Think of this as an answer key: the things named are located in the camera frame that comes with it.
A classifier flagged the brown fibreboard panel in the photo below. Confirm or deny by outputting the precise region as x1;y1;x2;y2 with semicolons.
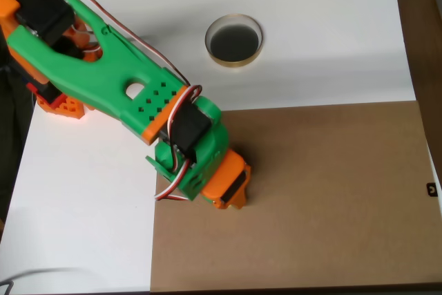
150;100;442;292

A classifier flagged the round dish with dark bottom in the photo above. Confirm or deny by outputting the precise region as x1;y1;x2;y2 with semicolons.
204;13;264;68

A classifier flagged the white and red servo cable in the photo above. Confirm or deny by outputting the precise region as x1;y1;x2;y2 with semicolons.
55;0;203;203

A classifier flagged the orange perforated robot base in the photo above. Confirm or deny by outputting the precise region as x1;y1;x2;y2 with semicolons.
34;91;87;122

